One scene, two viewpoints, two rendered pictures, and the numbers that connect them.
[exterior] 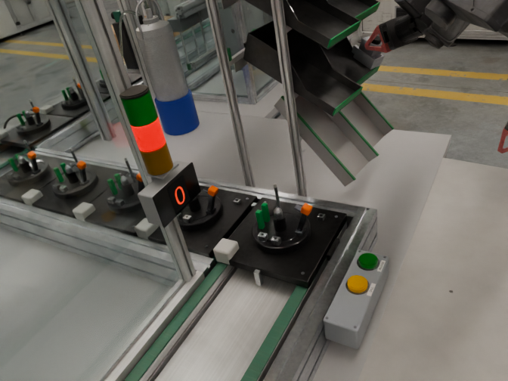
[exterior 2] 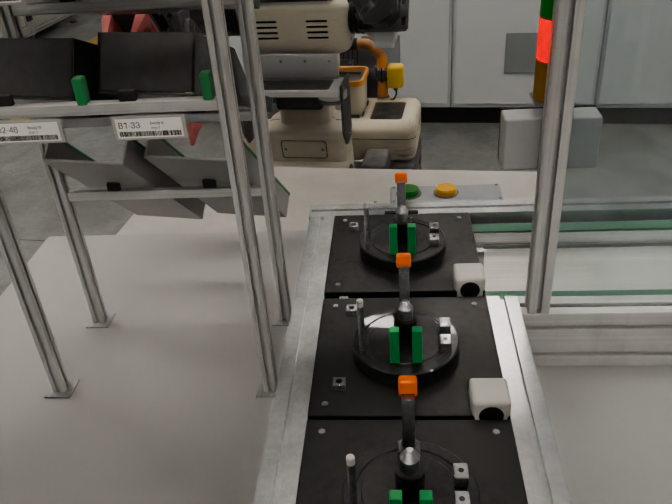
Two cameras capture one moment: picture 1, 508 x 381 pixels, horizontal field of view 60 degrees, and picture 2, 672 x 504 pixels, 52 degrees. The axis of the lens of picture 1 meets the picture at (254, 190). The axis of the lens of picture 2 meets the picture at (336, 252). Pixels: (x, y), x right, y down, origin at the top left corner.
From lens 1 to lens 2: 1.57 m
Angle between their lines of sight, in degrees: 93
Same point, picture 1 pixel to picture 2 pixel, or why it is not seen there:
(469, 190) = not seen: hidden behind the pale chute
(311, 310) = (499, 207)
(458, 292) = (373, 199)
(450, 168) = (147, 226)
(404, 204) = (236, 244)
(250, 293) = (496, 278)
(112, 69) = not seen: outside the picture
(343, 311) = (483, 192)
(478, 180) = not seen: hidden behind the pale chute
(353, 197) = (227, 285)
